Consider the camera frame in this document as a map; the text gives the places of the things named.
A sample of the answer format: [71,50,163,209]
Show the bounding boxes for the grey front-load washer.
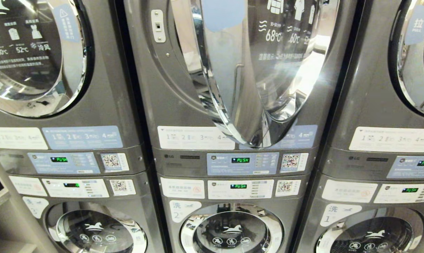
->
[155,172,310,253]
[290,172,424,253]
[6,170,167,253]

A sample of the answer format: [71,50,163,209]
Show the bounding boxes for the grey stacked dryer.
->
[122,0,359,180]
[312,0,424,184]
[0,0,148,177]

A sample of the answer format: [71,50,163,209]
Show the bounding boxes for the round chrome dryer door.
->
[0,0,95,118]
[388,0,424,118]
[170,0,341,149]

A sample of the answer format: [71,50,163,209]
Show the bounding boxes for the round chrome washer door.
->
[45,201,148,253]
[316,207,424,253]
[180,203,285,253]

